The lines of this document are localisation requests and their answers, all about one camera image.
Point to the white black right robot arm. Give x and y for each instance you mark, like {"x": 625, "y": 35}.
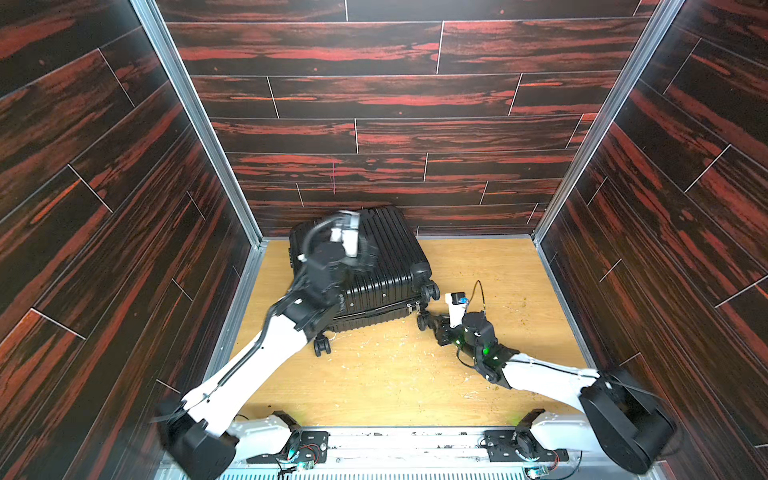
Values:
{"x": 613, "y": 414}

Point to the aluminium left floor rail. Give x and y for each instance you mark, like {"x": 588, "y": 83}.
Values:
{"x": 228, "y": 335}

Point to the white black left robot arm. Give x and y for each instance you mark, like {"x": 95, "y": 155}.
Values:
{"x": 201, "y": 433}

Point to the aluminium left corner post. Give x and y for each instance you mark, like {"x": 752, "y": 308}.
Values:
{"x": 162, "y": 42}

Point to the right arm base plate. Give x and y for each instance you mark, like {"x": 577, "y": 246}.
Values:
{"x": 514, "y": 446}

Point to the aluminium front frame rail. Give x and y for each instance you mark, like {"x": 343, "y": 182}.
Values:
{"x": 421, "y": 453}

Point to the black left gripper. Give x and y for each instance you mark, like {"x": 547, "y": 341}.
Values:
{"x": 355, "y": 267}

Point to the aluminium corner post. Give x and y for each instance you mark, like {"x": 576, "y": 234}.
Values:
{"x": 162, "y": 42}
{"x": 647, "y": 44}

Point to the black hard-shell suitcase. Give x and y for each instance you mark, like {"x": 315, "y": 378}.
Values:
{"x": 399, "y": 283}

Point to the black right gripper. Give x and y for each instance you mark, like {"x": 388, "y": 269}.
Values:
{"x": 443, "y": 330}

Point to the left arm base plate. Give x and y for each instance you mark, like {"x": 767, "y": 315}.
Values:
{"x": 302, "y": 447}

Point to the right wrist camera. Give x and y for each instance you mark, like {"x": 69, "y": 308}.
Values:
{"x": 457, "y": 304}

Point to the aluminium right corner post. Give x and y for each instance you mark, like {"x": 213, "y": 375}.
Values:
{"x": 647, "y": 44}

